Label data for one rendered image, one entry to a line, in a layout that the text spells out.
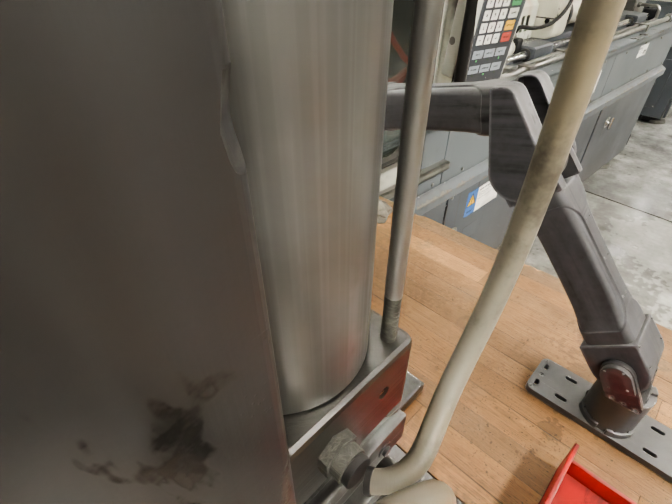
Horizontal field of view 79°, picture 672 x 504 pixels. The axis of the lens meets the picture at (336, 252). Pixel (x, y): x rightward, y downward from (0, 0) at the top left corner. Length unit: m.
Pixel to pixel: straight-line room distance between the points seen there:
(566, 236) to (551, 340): 0.28
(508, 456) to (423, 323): 0.23
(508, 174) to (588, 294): 0.17
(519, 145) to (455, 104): 0.10
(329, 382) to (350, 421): 0.03
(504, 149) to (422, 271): 0.39
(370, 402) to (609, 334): 0.41
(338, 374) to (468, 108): 0.40
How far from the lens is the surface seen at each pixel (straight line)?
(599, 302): 0.56
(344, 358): 0.16
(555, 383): 0.70
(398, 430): 0.29
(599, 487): 0.62
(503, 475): 0.61
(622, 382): 0.59
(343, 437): 0.19
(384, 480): 0.18
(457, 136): 1.49
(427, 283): 0.80
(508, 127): 0.48
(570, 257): 0.54
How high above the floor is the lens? 1.42
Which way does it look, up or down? 38 degrees down
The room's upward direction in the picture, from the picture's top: straight up
